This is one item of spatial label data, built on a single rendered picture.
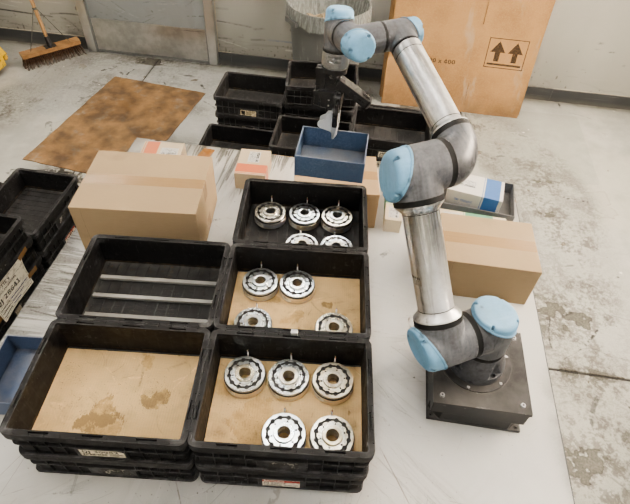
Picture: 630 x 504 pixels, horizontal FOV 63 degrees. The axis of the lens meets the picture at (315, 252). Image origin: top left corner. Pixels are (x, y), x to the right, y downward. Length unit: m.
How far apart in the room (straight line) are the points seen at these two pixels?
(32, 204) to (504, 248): 2.05
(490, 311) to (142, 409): 0.87
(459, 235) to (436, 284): 0.53
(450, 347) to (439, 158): 0.43
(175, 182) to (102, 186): 0.23
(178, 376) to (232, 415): 0.18
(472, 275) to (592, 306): 1.34
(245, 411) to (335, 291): 0.44
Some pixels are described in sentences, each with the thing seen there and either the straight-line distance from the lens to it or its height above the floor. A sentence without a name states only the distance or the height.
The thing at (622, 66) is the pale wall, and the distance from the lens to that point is 4.52.
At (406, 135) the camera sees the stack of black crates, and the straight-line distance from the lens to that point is 2.79.
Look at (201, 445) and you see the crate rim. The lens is 1.18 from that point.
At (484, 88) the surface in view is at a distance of 4.05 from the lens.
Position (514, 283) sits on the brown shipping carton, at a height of 0.80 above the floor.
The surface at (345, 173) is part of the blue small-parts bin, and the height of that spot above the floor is 1.10.
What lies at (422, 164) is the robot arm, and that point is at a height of 1.35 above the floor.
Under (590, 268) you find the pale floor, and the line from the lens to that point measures 3.13.
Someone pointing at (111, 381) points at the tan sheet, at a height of 0.83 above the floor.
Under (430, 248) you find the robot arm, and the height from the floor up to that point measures 1.19.
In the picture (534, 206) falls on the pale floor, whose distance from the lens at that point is 3.37.
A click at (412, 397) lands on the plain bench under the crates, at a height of 0.70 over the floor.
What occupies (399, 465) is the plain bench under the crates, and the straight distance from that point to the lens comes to 1.42.
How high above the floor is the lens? 2.00
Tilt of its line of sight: 47 degrees down
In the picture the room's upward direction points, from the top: 4 degrees clockwise
